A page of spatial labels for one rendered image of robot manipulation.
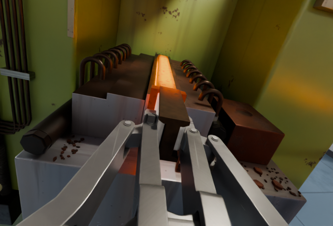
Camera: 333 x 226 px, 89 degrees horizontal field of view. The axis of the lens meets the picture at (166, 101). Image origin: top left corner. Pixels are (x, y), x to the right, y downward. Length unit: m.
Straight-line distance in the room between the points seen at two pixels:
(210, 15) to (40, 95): 0.59
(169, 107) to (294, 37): 0.34
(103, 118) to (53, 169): 0.08
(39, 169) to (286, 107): 0.48
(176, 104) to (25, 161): 0.18
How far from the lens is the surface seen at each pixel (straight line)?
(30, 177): 0.27
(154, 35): 0.70
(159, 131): 0.15
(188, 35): 0.70
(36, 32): 0.43
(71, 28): 0.39
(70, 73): 0.41
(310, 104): 0.53
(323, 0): 0.45
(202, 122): 0.26
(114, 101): 0.24
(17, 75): 0.45
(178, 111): 0.15
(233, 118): 0.29
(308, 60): 0.48
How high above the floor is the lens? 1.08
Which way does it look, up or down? 22 degrees down
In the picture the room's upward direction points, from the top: 14 degrees clockwise
